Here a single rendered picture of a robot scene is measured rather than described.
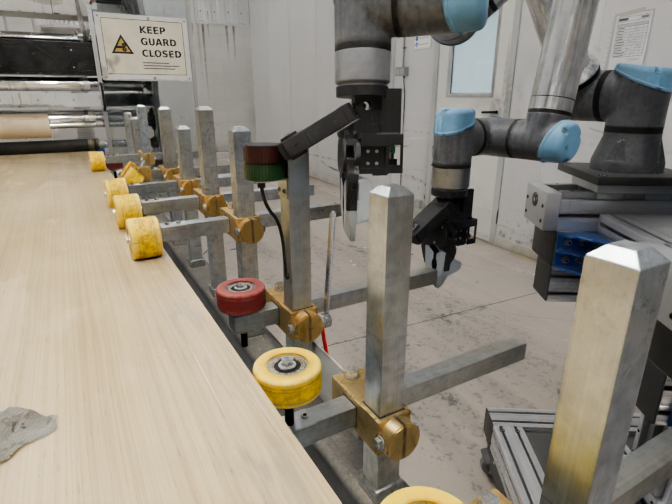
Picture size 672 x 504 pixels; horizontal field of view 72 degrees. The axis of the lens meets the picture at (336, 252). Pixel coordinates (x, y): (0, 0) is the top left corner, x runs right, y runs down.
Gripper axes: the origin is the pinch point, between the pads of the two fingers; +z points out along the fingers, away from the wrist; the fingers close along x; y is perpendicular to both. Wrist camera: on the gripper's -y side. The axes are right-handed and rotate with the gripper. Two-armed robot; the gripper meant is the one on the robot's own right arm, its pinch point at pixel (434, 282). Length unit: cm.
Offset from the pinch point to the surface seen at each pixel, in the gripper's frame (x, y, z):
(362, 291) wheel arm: -1.4, -19.2, -2.6
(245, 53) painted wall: 847, 264, -112
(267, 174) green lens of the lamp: -6.8, -39.3, -27.1
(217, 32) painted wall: 850, 214, -146
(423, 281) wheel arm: -1.4, -4.4, -1.6
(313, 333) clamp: -8.4, -33.2, -0.9
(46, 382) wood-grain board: -14, -70, -7
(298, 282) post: -5.6, -34.4, -9.1
